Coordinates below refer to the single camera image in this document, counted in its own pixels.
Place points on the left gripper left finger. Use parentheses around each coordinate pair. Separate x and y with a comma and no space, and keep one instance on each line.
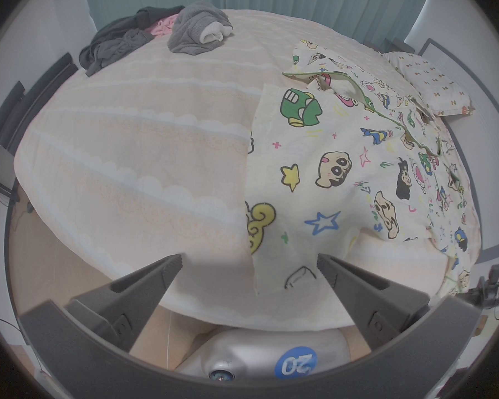
(124,301)

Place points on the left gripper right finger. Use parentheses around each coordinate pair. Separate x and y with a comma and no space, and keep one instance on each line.
(378,306)

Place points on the white printed pyjama top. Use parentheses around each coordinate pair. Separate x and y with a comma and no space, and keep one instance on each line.
(357,160)

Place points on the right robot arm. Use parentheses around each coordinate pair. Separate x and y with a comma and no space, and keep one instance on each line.
(495,283)

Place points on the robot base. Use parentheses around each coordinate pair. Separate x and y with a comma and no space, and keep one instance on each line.
(241,351)

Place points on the bed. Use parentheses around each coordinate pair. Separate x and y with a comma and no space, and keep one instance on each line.
(129,160)

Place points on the white printed pillow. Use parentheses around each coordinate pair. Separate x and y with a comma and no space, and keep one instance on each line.
(432,85)

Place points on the dark grey garment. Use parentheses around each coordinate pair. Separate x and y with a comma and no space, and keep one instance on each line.
(116,48)

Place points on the grey and white sweater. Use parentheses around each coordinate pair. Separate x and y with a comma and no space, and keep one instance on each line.
(187,31)

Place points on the pink garment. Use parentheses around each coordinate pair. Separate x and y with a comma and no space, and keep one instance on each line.
(162,25)

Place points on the black garment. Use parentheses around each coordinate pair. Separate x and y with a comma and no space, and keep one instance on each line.
(149,15)

